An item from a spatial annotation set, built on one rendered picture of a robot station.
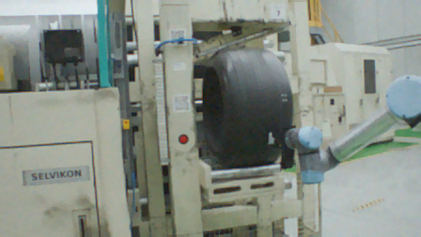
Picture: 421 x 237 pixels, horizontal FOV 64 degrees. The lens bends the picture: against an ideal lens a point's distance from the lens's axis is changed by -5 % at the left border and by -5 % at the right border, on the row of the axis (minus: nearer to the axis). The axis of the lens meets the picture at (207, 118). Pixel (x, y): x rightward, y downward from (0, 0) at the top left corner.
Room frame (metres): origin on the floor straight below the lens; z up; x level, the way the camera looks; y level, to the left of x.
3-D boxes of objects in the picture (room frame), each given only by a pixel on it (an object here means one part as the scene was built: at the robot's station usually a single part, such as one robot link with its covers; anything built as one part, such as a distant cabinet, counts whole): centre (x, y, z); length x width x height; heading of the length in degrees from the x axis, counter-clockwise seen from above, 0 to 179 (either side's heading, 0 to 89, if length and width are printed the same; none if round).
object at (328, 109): (6.23, -1.98, 0.62); 0.91 x 0.58 x 1.25; 122
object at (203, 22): (2.03, -0.17, 1.71); 0.61 x 0.25 x 0.15; 104
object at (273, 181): (1.57, -0.15, 0.83); 0.36 x 0.09 x 0.06; 104
